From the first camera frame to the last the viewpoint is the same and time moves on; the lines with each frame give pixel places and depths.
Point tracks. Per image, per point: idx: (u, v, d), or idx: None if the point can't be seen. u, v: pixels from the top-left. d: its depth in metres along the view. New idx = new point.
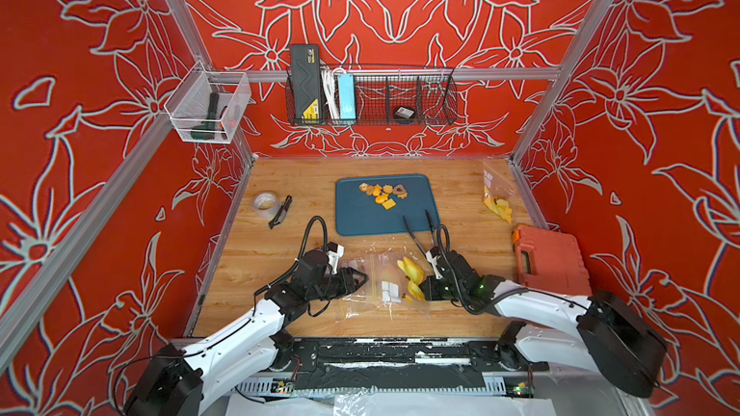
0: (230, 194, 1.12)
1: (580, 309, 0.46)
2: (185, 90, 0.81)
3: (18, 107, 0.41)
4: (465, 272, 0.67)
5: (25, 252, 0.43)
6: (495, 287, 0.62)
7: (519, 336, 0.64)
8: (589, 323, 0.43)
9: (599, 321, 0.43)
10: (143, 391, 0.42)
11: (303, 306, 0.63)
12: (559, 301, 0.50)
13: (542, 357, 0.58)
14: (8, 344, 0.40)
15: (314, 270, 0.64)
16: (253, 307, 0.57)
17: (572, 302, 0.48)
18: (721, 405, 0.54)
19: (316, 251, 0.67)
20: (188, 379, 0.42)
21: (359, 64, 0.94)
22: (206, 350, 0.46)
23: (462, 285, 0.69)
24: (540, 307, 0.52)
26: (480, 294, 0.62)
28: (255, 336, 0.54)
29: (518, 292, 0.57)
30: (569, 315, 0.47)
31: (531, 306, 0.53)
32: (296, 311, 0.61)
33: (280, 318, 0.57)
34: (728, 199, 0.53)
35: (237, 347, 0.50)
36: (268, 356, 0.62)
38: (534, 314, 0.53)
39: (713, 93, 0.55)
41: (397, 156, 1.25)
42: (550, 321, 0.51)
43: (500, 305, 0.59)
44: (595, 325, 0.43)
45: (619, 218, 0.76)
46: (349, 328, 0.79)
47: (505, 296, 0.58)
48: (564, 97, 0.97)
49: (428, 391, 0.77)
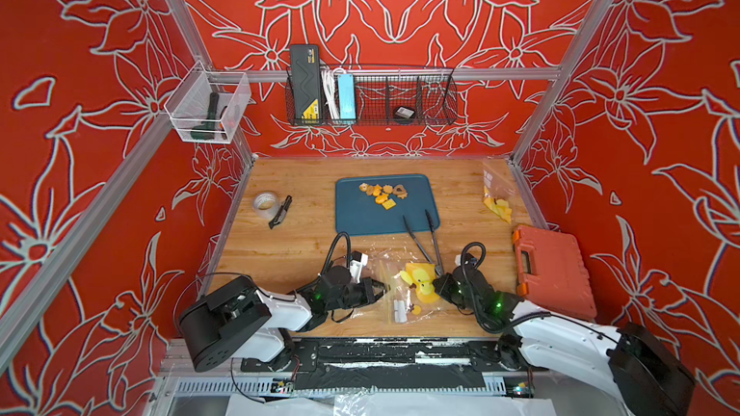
0: (230, 194, 1.12)
1: (610, 343, 0.45)
2: (185, 90, 0.81)
3: (18, 107, 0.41)
4: (483, 288, 0.65)
5: (25, 252, 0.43)
6: (515, 307, 0.60)
7: (524, 340, 0.63)
8: (620, 358, 0.43)
9: (630, 356, 0.42)
10: (215, 304, 0.46)
11: (321, 317, 0.66)
12: (585, 331, 0.49)
13: (544, 363, 0.59)
14: (8, 345, 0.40)
15: (335, 288, 0.66)
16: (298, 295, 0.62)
17: (601, 334, 0.47)
18: (721, 405, 0.54)
19: (341, 270, 0.68)
20: (257, 309, 0.46)
21: (359, 64, 0.94)
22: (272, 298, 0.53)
23: (477, 301, 0.67)
24: (563, 334, 0.51)
26: (497, 313, 0.61)
28: (293, 317, 0.59)
29: (541, 316, 0.56)
30: (597, 348, 0.46)
31: (555, 332, 0.52)
32: (314, 322, 0.65)
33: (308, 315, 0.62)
34: (728, 199, 0.53)
35: (282, 314, 0.55)
36: (277, 348, 0.63)
38: (557, 339, 0.52)
39: (713, 93, 0.55)
41: (397, 156, 1.25)
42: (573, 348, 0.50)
43: (520, 327, 0.58)
44: (627, 362, 0.42)
45: (619, 218, 0.76)
46: (349, 328, 0.79)
47: (525, 319, 0.57)
48: (564, 97, 0.97)
49: (429, 391, 0.77)
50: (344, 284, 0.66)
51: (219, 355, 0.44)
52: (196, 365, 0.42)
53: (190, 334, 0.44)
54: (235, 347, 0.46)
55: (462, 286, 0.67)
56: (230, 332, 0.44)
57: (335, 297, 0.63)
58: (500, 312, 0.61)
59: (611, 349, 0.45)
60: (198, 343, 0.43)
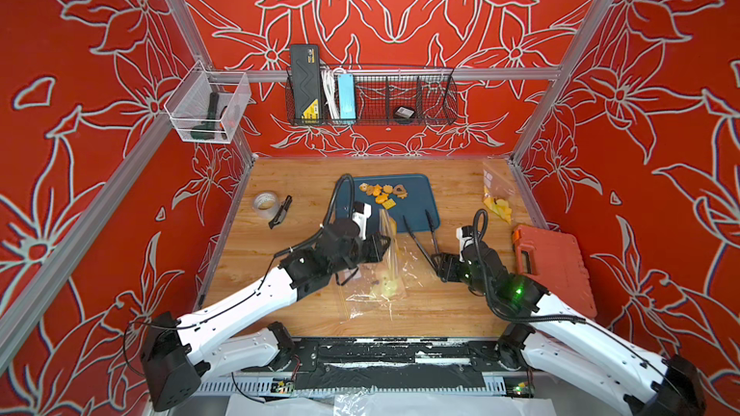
0: (230, 194, 1.12)
1: (654, 374, 0.42)
2: (185, 90, 0.81)
3: (18, 107, 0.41)
4: (497, 269, 0.59)
5: (25, 252, 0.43)
6: (539, 300, 0.54)
7: (528, 345, 0.63)
8: (666, 396, 0.39)
9: (676, 393, 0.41)
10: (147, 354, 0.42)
11: (323, 277, 0.54)
12: (626, 353, 0.44)
13: (544, 368, 0.60)
14: (8, 344, 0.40)
15: (341, 241, 0.54)
16: (263, 277, 0.51)
17: (645, 361, 0.43)
18: (720, 405, 0.54)
19: (345, 220, 0.56)
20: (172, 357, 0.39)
21: (359, 64, 0.94)
22: (200, 324, 0.43)
23: (490, 284, 0.59)
24: (597, 348, 0.46)
26: (513, 298, 0.55)
28: (260, 310, 0.49)
29: (574, 320, 0.50)
30: (642, 376, 0.42)
31: (589, 344, 0.47)
32: (313, 282, 0.53)
33: (290, 294, 0.51)
34: (728, 199, 0.53)
35: (233, 322, 0.45)
36: (270, 353, 0.62)
38: (584, 348, 0.48)
39: (713, 93, 0.55)
41: (397, 156, 1.25)
42: (601, 361, 0.47)
43: (542, 325, 0.53)
44: (673, 400, 0.39)
45: (619, 218, 0.76)
46: (349, 328, 0.79)
47: (553, 319, 0.51)
48: (564, 97, 0.97)
49: (428, 391, 0.77)
50: (346, 239, 0.54)
51: (179, 394, 0.43)
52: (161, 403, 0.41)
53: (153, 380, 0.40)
54: (186, 382, 0.43)
55: (473, 265, 0.60)
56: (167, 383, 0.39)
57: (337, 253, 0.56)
58: (517, 299, 0.54)
59: (656, 381, 0.41)
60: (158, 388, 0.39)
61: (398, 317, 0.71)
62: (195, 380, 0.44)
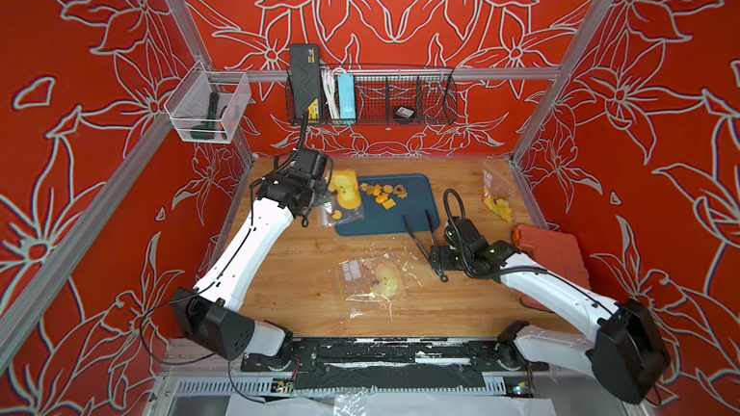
0: (230, 194, 1.12)
1: (604, 312, 0.43)
2: (185, 90, 0.81)
3: (18, 107, 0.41)
4: (473, 235, 0.65)
5: (25, 252, 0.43)
6: (509, 257, 0.57)
7: (518, 334, 0.64)
8: (611, 328, 0.41)
9: (621, 327, 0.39)
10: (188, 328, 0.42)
11: (303, 200, 0.53)
12: (580, 297, 0.46)
13: (539, 358, 0.59)
14: (8, 344, 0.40)
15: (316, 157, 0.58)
16: (251, 214, 0.48)
17: (597, 302, 0.45)
18: (721, 405, 0.54)
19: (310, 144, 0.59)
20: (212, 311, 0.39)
21: (359, 64, 0.94)
22: (218, 278, 0.42)
23: (465, 246, 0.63)
24: (554, 293, 0.48)
26: (487, 259, 0.59)
28: (267, 239, 0.48)
29: (535, 271, 0.53)
30: (589, 314, 0.44)
31: (545, 290, 0.50)
32: (298, 200, 0.51)
33: (283, 214, 0.49)
34: (728, 199, 0.53)
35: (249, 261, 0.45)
36: (279, 338, 0.64)
38: (546, 298, 0.50)
39: (713, 93, 0.55)
41: (397, 156, 1.25)
42: (563, 310, 0.48)
43: (509, 277, 0.56)
44: (616, 332, 0.40)
45: (619, 218, 0.76)
46: (349, 328, 0.79)
47: (515, 269, 0.54)
48: (564, 97, 0.97)
49: (429, 391, 0.77)
50: (322, 160, 0.59)
51: (242, 338, 0.45)
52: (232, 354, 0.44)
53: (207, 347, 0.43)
54: (243, 321, 0.44)
55: (452, 235, 0.67)
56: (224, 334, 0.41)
57: (318, 174, 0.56)
58: (490, 258, 0.58)
59: (602, 317, 0.43)
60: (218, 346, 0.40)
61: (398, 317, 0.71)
62: (249, 321, 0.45)
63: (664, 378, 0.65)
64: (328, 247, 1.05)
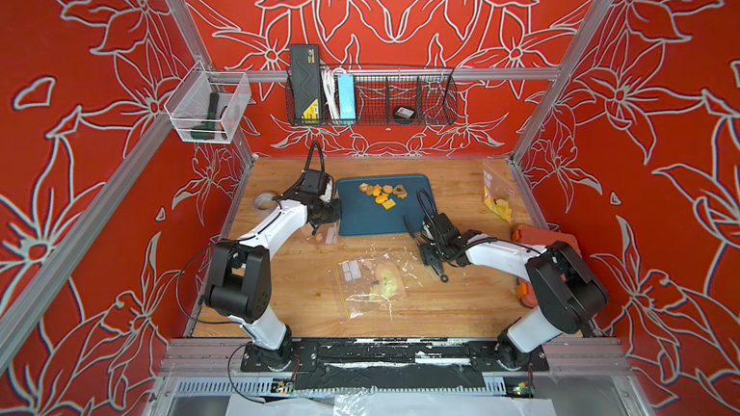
0: (230, 194, 1.12)
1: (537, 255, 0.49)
2: (185, 90, 0.81)
3: (18, 107, 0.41)
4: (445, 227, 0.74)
5: (25, 252, 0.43)
6: (472, 236, 0.66)
7: (509, 332, 0.64)
8: (539, 262, 0.47)
9: (550, 263, 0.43)
10: (219, 280, 0.47)
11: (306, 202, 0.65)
12: (519, 247, 0.54)
13: (528, 348, 0.60)
14: (8, 344, 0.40)
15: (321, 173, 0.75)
16: (278, 204, 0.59)
17: (530, 247, 0.52)
18: (721, 405, 0.54)
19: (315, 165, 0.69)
20: (252, 253, 0.47)
21: (359, 64, 0.94)
22: (258, 233, 0.52)
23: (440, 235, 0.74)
24: (502, 251, 0.56)
26: (456, 243, 0.67)
28: (292, 222, 0.60)
29: (488, 239, 0.62)
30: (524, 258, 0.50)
31: (494, 250, 0.58)
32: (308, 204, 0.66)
33: (304, 208, 0.64)
34: (728, 199, 0.53)
35: (280, 229, 0.56)
36: (280, 332, 0.65)
38: (497, 260, 0.58)
39: (713, 93, 0.55)
41: (397, 156, 1.25)
42: (510, 265, 0.55)
43: (470, 252, 0.64)
44: (544, 266, 0.46)
45: (619, 218, 0.76)
46: (349, 328, 0.79)
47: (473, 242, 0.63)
48: (564, 97, 0.97)
49: (428, 392, 0.77)
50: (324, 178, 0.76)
51: (262, 298, 0.49)
52: (250, 316, 0.46)
53: (224, 305, 0.47)
54: (268, 281, 0.50)
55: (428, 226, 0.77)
56: (252, 283, 0.46)
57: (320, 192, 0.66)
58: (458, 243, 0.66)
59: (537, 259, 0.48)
60: (237, 301, 0.46)
61: (398, 317, 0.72)
62: (269, 285, 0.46)
63: (664, 378, 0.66)
64: (328, 247, 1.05)
